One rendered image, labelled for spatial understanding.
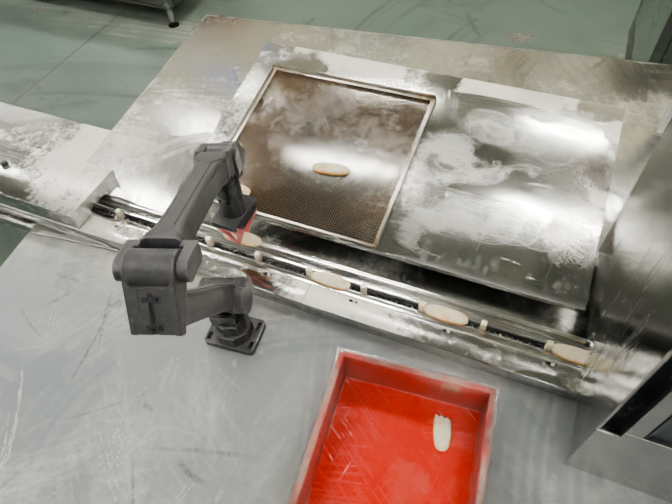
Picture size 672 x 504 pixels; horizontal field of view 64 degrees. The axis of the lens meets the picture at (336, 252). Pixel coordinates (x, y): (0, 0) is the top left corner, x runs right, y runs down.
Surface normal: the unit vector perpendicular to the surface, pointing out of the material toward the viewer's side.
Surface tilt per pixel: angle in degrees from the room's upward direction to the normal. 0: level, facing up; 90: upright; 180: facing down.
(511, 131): 10
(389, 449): 0
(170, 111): 0
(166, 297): 59
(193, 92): 0
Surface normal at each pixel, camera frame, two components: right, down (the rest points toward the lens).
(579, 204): -0.11, -0.47
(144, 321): -0.07, 0.37
